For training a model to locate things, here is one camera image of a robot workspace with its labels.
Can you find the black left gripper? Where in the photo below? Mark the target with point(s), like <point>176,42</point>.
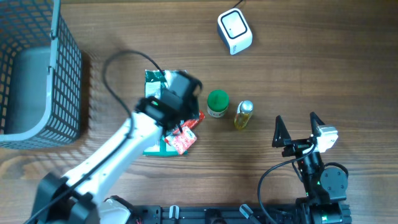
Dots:
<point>194,109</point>

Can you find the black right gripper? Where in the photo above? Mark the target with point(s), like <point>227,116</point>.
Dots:
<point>296,145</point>

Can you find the red coffee stick sachet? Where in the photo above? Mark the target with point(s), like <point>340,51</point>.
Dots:
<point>192,123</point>

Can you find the green 3M sponge packet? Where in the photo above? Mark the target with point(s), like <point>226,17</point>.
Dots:
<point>155,83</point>

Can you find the pink Kleenex tissue pack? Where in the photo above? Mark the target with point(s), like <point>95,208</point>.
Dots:
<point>182,141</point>

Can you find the green lid small jar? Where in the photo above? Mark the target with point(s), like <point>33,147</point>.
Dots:
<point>217,103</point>

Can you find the yellow oil bottle silver cap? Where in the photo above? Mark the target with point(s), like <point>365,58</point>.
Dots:
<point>243,114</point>

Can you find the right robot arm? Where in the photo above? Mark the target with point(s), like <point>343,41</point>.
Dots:
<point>325,183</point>

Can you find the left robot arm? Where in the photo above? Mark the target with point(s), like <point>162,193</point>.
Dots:
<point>76,196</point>

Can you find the white barcode scanner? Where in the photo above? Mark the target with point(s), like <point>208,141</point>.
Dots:
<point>234,31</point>

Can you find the dark grey mesh basket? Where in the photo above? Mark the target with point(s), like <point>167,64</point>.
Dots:
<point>41,72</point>

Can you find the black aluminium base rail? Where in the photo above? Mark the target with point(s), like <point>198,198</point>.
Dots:
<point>283,213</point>

